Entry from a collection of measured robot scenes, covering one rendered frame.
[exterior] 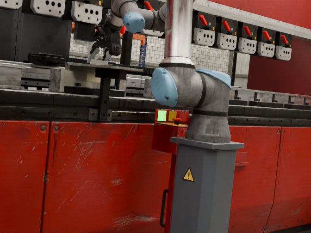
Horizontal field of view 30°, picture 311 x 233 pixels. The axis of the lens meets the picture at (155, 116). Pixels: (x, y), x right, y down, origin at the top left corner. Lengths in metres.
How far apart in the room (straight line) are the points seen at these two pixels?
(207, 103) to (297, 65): 2.49
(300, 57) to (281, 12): 0.73
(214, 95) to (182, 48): 0.19
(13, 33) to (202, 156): 1.38
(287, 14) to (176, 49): 1.96
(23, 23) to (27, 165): 0.95
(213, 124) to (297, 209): 2.11
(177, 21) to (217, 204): 0.60
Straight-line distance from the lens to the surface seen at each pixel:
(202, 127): 1.87
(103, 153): 2.44
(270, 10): 3.56
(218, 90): 1.87
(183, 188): 1.90
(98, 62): 2.41
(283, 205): 3.73
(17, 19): 2.93
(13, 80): 2.28
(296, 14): 3.82
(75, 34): 2.48
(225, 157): 1.89
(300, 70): 4.30
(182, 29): 1.84
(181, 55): 1.83
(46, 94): 2.22
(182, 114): 2.63
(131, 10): 2.20
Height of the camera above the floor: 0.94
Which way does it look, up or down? 3 degrees down
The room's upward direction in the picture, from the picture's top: 5 degrees clockwise
